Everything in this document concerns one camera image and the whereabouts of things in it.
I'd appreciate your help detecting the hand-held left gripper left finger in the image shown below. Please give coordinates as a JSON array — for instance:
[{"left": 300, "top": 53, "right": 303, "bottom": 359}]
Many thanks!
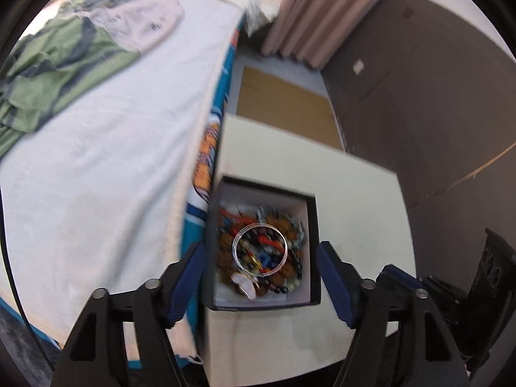
[{"left": 50, "top": 242, "right": 206, "bottom": 387}]

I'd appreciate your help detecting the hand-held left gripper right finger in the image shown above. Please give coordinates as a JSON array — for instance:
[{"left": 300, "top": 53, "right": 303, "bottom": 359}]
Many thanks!
[{"left": 316, "top": 241, "right": 470, "bottom": 387}]

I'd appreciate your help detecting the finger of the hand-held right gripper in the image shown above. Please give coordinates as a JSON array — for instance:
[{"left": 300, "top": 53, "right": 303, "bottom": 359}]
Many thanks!
[{"left": 377, "top": 264, "right": 428, "bottom": 291}]

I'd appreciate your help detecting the black jewelry box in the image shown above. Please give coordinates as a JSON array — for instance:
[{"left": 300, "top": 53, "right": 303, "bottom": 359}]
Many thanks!
[{"left": 202, "top": 173, "right": 322, "bottom": 311}]

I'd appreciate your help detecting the white lotus pendant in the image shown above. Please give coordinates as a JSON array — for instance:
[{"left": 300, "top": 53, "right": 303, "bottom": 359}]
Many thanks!
[{"left": 232, "top": 273, "right": 261, "bottom": 300}]

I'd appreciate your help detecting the silver bangle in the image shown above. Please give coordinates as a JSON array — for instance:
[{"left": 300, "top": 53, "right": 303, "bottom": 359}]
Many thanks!
[{"left": 233, "top": 223, "right": 289, "bottom": 270}]

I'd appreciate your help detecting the large brown bead bracelet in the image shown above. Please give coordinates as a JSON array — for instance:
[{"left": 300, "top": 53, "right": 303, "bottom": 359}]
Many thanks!
[{"left": 218, "top": 205, "right": 311, "bottom": 295}]

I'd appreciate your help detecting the teal printed blanket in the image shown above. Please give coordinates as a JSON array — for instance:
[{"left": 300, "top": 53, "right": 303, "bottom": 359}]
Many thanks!
[{"left": 0, "top": 20, "right": 246, "bottom": 372}]

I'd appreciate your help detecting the white bed sheet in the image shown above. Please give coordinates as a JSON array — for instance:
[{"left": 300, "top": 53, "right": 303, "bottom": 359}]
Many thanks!
[{"left": 0, "top": 0, "right": 246, "bottom": 359}]

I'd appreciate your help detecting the brown cardboard sheet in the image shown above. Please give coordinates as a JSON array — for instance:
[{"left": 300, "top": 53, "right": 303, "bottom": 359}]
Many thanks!
[{"left": 236, "top": 65, "right": 343, "bottom": 151}]

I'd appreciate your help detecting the green cloth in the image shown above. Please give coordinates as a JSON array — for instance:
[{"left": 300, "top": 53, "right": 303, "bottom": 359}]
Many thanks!
[{"left": 0, "top": 2, "right": 142, "bottom": 158}]

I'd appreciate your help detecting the white printed cloth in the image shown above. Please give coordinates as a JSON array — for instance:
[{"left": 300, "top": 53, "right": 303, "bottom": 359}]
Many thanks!
[{"left": 60, "top": 0, "right": 186, "bottom": 55}]

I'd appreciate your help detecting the pink curtain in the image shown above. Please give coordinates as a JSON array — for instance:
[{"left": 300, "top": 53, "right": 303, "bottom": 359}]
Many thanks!
[{"left": 260, "top": 0, "right": 400, "bottom": 71}]

